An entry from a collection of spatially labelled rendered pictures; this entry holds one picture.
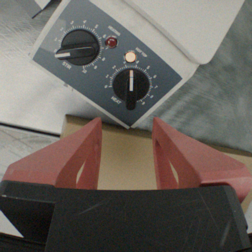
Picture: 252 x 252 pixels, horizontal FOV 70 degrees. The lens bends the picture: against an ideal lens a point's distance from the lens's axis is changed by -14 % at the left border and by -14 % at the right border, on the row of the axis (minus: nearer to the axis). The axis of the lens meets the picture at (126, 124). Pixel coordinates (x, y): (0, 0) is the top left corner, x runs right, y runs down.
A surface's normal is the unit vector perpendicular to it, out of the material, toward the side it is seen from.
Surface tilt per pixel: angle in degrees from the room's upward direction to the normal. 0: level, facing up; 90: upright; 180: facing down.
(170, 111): 0
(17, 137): 0
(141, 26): 30
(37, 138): 0
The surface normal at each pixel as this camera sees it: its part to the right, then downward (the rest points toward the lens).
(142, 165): 0.32, 0.22
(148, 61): -0.01, 0.60
